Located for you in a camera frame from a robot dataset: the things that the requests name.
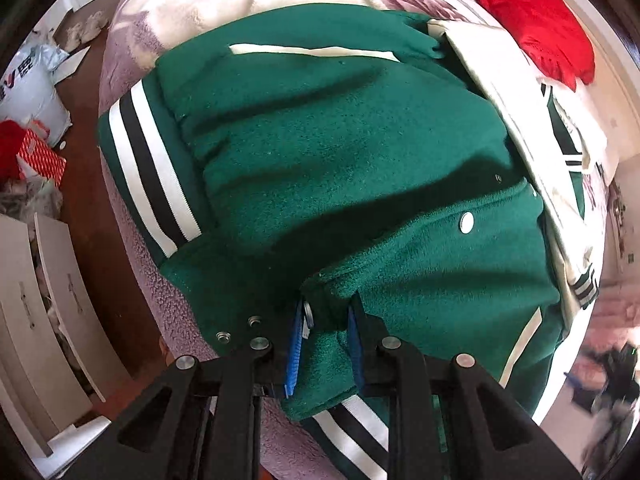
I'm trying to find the red garment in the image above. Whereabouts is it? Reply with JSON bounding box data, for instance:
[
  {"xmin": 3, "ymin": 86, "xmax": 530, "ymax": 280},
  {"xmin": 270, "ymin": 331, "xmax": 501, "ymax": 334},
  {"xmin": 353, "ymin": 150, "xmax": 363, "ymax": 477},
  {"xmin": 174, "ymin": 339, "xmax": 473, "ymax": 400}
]
[{"xmin": 475, "ymin": 0, "xmax": 596, "ymax": 90}]

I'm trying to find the white plastic shopping bag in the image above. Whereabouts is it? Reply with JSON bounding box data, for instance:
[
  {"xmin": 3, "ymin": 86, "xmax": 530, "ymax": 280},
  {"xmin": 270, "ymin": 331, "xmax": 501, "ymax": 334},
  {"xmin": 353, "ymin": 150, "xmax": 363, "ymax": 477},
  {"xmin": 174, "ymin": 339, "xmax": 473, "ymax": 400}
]
[{"xmin": 1, "ymin": 44, "xmax": 72, "ymax": 146}]

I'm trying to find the white cardboard box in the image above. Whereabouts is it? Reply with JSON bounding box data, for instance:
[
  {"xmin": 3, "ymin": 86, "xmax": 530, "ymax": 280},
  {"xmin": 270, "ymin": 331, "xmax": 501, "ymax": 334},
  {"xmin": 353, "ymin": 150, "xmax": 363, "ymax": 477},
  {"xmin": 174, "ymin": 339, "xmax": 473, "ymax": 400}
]
[{"xmin": 0, "ymin": 216, "xmax": 92, "ymax": 458}]

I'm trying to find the floral purple bed blanket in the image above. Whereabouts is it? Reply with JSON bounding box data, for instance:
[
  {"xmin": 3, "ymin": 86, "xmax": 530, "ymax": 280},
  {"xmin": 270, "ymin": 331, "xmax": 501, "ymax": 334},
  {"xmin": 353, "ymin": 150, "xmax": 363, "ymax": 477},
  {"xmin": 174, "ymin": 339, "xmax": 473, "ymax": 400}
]
[{"xmin": 98, "ymin": 0, "xmax": 609, "ymax": 480}]

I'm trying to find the green varsity jacket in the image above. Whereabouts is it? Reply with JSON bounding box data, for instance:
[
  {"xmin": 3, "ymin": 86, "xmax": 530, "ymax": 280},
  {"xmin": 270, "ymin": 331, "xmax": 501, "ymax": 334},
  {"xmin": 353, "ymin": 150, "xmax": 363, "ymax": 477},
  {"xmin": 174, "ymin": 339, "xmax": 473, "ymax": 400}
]
[{"xmin": 98, "ymin": 3, "xmax": 593, "ymax": 479}]

